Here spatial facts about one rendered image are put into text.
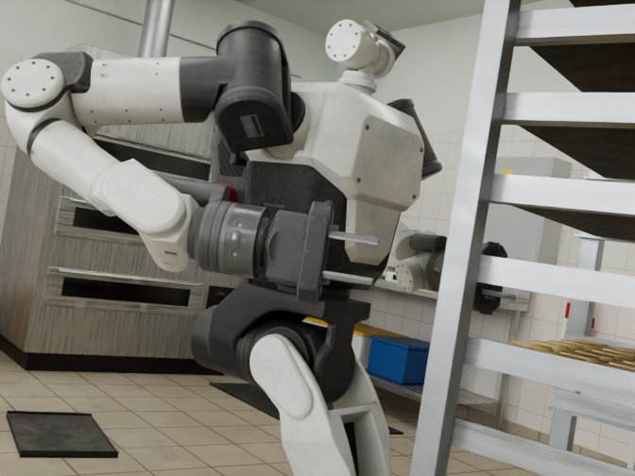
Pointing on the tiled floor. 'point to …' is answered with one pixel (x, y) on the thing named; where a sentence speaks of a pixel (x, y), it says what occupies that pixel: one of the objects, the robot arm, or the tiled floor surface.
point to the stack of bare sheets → (59, 435)
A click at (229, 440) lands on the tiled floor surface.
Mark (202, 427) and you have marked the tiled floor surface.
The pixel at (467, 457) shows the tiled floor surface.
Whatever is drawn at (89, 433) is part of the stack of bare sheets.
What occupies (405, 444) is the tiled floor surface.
